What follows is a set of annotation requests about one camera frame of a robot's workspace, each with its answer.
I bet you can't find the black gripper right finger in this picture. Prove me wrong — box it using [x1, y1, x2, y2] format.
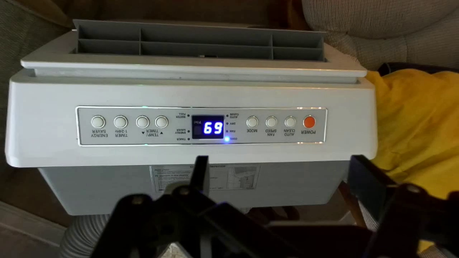
[345, 155, 459, 258]

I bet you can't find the white portable air conditioner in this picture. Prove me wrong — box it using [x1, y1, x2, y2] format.
[4, 19, 378, 217]

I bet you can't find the beige ribbed armchair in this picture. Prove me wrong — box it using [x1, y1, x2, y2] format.
[299, 0, 459, 73]

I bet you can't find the grey corrugated exhaust hose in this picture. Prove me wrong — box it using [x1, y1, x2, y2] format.
[58, 214, 113, 258]

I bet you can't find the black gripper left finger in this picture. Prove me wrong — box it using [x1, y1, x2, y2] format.
[90, 155, 306, 258]

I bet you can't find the yellow cloth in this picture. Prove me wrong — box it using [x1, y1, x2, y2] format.
[364, 69, 459, 255]

